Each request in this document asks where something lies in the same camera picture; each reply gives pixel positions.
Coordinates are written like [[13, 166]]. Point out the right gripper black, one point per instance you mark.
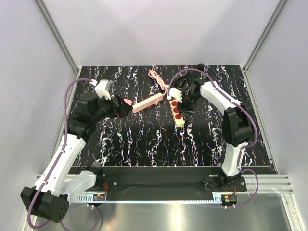
[[186, 111]]

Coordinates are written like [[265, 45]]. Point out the aluminium frame post left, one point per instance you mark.
[[56, 34]]

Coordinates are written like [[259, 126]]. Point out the aluminium frame post right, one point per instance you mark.
[[266, 31]]

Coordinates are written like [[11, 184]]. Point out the aluminium frame post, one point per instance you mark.
[[56, 34], [266, 31]]

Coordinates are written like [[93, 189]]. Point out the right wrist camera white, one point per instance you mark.
[[174, 93]]

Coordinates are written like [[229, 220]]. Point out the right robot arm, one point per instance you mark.
[[239, 130]]

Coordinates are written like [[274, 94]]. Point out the cream power strip red sockets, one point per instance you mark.
[[177, 118]]

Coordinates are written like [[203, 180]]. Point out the pink power strip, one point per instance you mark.
[[147, 102]]

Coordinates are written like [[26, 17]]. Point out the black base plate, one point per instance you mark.
[[166, 184]]

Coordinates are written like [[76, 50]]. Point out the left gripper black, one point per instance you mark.
[[123, 109]]

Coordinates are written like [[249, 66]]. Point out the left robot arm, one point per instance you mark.
[[50, 197]]

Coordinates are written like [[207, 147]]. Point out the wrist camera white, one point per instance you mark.
[[174, 93], [102, 89]]

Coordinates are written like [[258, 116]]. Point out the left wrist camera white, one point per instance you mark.
[[102, 89]]

